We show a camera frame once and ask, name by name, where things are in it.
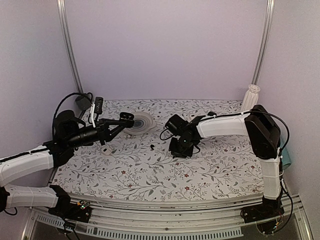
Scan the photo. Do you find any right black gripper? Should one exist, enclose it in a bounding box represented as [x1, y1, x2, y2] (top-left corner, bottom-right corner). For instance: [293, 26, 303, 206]
[168, 136, 195, 158]

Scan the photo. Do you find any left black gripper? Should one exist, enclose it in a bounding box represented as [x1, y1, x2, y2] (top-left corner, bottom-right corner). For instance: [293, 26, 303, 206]
[66, 118, 126, 149]

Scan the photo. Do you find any black earbud charging case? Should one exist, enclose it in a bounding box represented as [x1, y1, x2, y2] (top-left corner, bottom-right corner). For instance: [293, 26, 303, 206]
[119, 112, 135, 128]

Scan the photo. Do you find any white case near left arm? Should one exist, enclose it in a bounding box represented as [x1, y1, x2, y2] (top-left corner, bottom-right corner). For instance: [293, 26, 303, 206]
[101, 147, 112, 156]

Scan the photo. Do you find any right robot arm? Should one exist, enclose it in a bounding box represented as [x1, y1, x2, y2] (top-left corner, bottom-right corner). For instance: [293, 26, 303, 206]
[165, 105, 283, 218]

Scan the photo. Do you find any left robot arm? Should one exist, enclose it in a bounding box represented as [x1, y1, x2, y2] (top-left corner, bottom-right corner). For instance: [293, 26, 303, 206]
[0, 110, 134, 217]

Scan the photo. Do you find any swirl patterned bowl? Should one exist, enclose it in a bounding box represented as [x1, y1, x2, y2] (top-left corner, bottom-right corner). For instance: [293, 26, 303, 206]
[123, 111, 156, 136]

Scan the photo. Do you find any grey mug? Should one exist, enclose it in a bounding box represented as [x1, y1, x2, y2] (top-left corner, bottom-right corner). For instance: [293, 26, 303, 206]
[75, 92, 93, 111]

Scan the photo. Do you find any floral tablecloth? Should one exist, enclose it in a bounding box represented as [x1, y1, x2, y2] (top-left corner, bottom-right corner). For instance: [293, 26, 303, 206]
[52, 99, 262, 202]

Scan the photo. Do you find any white ribbed vase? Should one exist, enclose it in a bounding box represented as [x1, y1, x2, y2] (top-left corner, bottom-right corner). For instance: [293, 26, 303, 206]
[240, 84, 261, 112]

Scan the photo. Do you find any teal cup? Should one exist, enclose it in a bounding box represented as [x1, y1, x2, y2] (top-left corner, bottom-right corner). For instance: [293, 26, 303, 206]
[282, 147, 292, 169]

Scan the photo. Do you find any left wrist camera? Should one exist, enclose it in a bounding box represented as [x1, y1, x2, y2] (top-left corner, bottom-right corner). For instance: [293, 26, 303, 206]
[93, 96, 104, 115]

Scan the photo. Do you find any right camera cable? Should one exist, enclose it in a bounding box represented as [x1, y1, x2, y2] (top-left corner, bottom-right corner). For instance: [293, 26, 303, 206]
[159, 111, 292, 158]

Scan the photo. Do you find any camera cable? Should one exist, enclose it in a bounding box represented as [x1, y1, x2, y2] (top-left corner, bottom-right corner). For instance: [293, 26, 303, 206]
[159, 111, 292, 158]
[51, 92, 93, 136]

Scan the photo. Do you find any left camera cable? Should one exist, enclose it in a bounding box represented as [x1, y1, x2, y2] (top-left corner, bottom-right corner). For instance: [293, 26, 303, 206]
[51, 92, 93, 136]

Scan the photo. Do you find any front aluminium rail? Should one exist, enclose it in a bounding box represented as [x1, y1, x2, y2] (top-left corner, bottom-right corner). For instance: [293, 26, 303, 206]
[21, 193, 316, 240]

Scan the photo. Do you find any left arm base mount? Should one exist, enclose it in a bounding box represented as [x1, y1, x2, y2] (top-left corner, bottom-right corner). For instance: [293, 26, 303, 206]
[48, 200, 93, 223]

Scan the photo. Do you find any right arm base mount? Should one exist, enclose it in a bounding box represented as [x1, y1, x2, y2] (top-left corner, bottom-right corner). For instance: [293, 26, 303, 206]
[240, 197, 285, 235]

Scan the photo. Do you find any left aluminium post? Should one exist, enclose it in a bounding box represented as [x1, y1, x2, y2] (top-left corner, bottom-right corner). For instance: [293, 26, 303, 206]
[56, 0, 84, 93]

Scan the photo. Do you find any aluminium post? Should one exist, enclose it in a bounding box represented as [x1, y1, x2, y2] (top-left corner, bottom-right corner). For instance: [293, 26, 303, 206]
[251, 0, 275, 85]
[56, 0, 84, 93]

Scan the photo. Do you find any right aluminium post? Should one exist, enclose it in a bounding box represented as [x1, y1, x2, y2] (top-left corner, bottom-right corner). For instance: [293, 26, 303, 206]
[251, 0, 275, 85]

